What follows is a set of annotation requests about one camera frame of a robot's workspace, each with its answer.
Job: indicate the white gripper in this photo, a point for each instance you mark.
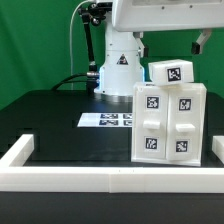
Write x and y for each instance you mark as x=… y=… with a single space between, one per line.
x=162 y=15

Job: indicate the white cabinet top block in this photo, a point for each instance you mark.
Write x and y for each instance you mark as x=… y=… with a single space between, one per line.
x=171 y=72

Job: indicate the white door panel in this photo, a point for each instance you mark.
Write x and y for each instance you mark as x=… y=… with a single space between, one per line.
x=183 y=125
x=149 y=122

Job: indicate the white cabinet body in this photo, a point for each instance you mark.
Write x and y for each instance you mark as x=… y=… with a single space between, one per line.
x=203 y=91

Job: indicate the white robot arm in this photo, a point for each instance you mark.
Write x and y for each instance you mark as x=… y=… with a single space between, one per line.
x=122 y=68

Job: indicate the white marker base sheet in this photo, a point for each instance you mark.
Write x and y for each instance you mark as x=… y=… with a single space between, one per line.
x=105 y=120

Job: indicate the white U-shaped frame wall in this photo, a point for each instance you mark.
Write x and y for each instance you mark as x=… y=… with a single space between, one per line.
x=16 y=176

